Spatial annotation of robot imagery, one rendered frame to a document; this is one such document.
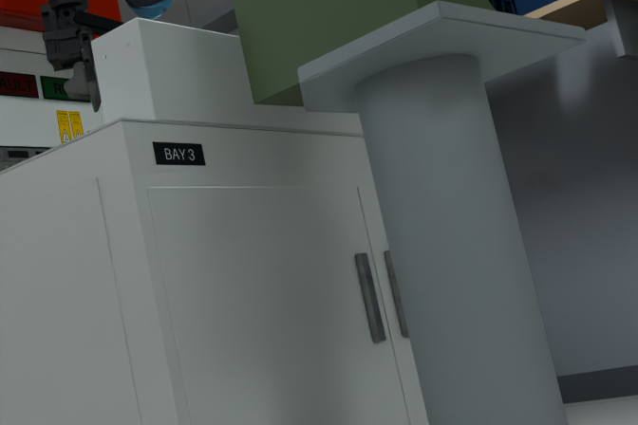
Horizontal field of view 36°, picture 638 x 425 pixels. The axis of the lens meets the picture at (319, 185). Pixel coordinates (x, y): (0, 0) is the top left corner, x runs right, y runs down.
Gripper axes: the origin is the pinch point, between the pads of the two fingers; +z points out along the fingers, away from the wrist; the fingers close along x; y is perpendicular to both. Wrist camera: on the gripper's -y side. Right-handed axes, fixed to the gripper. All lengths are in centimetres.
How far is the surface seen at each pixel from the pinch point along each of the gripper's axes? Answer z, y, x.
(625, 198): 21, -187, -207
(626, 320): 70, -178, -217
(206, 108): 16, -18, 45
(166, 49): 8, -14, 49
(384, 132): 27, -37, 63
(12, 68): -13.1, 15.7, -10.9
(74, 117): -4.0, 6.8, -20.5
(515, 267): 46, -48, 65
